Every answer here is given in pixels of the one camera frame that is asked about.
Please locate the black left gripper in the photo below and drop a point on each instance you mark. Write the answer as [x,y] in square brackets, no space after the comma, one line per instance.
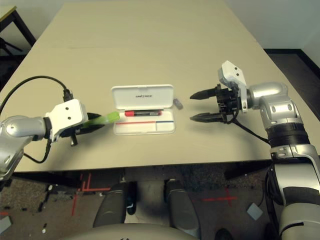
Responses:
[73,138]

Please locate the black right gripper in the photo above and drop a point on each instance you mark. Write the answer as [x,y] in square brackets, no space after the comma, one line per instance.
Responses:
[228,105]

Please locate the green stick-shaped stationery item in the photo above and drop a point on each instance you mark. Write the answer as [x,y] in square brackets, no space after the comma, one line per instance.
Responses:
[107,118]

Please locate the small grey purple eraser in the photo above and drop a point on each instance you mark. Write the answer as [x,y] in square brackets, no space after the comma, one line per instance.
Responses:
[178,103]

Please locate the black marker with red cap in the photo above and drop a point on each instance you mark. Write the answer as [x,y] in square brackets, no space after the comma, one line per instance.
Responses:
[145,113]

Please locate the white plastic pencil case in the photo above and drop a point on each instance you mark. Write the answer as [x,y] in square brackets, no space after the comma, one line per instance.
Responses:
[142,96]

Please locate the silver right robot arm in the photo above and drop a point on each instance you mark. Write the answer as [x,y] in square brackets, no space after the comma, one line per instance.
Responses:
[282,112]

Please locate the grey left robot leg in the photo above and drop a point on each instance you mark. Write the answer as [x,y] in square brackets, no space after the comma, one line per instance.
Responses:
[110,207]

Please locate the grey robot leg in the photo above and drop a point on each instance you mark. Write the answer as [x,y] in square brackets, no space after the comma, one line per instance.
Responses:
[182,207]
[110,207]

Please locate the grey right robot leg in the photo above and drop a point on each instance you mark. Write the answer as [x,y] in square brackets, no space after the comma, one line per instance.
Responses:
[182,207]

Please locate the black tripod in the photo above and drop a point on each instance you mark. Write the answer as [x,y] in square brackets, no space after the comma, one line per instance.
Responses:
[7,47]

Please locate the grey robot torso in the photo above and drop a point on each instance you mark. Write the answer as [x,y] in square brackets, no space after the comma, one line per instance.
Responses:
[125,232]

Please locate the small grey square floor box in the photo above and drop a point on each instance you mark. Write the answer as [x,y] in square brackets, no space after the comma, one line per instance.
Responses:
[255,211]

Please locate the short red floor tape strip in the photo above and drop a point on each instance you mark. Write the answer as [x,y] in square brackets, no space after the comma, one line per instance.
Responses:
[3,213]

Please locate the black rounded floor object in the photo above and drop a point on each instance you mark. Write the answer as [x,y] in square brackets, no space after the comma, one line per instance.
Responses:
[225,235]

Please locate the grey floor sheet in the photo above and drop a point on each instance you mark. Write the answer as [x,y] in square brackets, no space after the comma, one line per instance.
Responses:
[5,223]

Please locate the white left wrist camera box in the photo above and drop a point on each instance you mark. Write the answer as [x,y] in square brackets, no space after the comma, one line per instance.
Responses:
[67,112]

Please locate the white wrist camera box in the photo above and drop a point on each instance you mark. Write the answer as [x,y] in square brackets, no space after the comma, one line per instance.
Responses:
[232,71]
[67,112]

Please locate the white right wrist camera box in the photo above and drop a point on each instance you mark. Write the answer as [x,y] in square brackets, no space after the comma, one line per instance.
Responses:
[232,71]

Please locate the black post between robot legs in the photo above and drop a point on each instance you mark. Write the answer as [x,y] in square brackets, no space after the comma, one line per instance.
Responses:
[132,200]

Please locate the side table with black frame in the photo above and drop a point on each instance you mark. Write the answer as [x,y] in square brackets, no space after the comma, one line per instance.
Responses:
[21,23]

